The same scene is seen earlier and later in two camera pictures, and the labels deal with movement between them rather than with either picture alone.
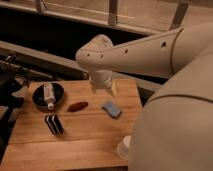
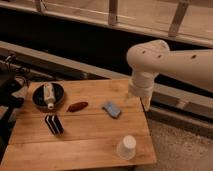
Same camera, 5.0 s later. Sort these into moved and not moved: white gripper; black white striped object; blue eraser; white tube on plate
Moved: white gripper
Not moved: blue eraser; white tube on plate; black white striped object
